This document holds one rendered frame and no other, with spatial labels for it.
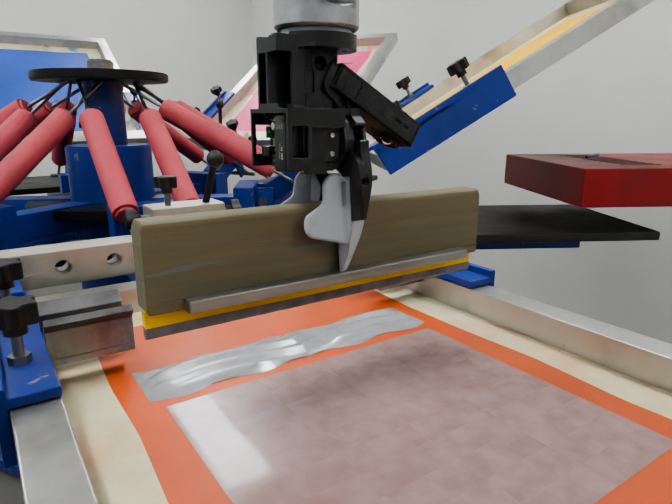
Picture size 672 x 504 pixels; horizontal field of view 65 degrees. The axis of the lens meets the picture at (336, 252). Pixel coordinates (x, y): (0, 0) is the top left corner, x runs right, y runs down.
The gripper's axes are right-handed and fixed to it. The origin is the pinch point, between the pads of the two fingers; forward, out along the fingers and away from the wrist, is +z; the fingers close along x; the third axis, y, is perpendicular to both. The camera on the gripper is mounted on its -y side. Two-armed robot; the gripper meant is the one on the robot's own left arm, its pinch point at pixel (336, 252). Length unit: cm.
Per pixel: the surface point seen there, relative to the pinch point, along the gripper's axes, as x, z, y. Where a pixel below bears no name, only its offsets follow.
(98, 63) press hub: -98, -25, 1
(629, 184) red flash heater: -20, 2, -95
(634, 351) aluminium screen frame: 17.8, 10.6, -25.6
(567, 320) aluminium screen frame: 9.7, 9.9, -26.2
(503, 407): 14.3, 13.5, -9.5
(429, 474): 17.3, 13.6, 3.1
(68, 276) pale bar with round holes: -37.8, 8.8, 19.9
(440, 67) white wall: -187, -41, -200
